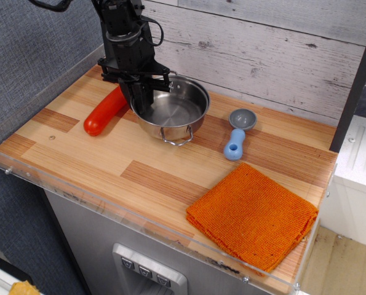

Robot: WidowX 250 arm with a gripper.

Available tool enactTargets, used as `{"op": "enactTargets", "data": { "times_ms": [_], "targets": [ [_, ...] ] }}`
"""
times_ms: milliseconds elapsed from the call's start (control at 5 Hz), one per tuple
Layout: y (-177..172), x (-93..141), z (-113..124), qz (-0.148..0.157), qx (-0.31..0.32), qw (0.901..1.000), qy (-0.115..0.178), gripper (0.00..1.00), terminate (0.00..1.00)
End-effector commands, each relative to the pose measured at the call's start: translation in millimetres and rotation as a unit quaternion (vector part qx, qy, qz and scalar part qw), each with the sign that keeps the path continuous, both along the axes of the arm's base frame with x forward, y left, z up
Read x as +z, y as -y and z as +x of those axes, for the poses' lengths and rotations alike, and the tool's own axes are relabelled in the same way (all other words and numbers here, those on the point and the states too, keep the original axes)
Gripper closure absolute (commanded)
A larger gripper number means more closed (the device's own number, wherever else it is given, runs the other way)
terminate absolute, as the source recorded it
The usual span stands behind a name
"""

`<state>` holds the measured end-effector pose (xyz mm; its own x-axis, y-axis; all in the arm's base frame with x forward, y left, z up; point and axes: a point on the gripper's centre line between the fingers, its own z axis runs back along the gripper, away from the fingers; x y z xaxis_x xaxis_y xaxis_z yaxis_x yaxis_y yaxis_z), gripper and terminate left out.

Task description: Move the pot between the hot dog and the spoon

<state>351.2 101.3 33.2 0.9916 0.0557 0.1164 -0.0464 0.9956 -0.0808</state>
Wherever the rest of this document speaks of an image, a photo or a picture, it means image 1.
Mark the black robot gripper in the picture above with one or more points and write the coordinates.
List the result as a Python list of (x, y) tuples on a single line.
[(136, 64)]

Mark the stainless steel pot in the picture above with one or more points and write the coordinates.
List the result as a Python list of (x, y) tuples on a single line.
[(176, 115)]

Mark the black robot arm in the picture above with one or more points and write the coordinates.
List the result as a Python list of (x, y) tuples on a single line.
[(122, 22)]

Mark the blue grey ice cream scoop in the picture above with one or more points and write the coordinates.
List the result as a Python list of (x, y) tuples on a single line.
[(241, 120)]

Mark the red plastic sausage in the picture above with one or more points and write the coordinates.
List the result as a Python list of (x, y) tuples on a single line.
[(102, 114)]

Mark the grey toy fridge cabinet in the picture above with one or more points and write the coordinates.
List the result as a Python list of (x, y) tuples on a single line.
[(157, 228)]

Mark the orange knitted cloth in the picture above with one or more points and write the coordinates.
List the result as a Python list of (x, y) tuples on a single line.
[(252, 218)]

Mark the silver dispenser button panel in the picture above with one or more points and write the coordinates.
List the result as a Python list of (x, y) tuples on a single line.
[(143, 275)]

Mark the white toy sink unit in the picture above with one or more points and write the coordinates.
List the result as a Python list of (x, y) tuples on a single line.
[(344, 207)]

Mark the clear acrylic guard rail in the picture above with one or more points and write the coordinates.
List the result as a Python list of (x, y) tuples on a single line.
[(50, 170)]

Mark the black right post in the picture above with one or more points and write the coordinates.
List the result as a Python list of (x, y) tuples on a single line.
[(350, 106)]

